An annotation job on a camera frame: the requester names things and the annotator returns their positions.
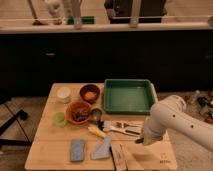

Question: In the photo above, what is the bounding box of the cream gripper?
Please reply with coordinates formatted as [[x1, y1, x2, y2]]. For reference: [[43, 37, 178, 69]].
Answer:
[[142, 134, 159, 146]]

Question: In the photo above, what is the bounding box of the green pepper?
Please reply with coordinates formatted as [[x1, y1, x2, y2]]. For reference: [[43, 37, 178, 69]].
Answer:
[[135, 138, 144, 144]]

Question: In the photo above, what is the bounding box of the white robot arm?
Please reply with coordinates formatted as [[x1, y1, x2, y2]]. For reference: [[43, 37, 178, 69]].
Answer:
[[142, 95, 213, 153]]

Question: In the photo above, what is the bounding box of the green plastic tray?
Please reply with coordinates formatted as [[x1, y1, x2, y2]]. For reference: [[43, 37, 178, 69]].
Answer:
[[103, 79, 155, 115]]

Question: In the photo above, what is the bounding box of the silver fork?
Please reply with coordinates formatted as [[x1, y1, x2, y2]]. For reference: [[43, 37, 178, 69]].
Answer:
[[116, 122, 142, 128]]

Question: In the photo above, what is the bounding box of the wooden block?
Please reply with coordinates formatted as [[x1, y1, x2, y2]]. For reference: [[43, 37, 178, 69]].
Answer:
[[111, 143, 127, 171]]

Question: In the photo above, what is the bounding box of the small metal cup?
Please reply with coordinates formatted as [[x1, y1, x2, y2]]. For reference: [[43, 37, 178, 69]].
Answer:
[[90, 108, 102, 124]]

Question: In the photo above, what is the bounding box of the dark red bowl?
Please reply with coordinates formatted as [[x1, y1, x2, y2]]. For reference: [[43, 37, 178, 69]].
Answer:
[[80, 84, 100, 104]]

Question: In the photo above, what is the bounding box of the blue sponge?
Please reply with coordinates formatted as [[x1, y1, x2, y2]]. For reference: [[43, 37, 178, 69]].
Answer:
[[70, 139, 85, 162]]

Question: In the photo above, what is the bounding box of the orange bowl with beans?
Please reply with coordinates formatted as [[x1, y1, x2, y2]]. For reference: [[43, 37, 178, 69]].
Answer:
[[66, 101, 91, 125]]

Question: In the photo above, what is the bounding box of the light green cup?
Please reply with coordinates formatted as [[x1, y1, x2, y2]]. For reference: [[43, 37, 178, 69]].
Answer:
[[52, 112, 67, 128]]

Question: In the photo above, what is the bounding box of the white cup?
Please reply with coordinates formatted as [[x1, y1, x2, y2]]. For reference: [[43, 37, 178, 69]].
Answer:
[[57, 87, 71, 103]]

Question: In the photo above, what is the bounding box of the person in dark clothes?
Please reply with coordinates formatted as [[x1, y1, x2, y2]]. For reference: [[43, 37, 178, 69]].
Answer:
[[104, 0, 167, 24]]

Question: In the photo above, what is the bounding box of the black chair base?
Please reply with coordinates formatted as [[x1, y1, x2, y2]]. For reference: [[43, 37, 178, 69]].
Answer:
[[0, 103, 32, 147]]

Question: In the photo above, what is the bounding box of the green box on counter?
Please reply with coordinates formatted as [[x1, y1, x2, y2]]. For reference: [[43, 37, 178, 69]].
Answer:
[[66, 16, 95, 25]]

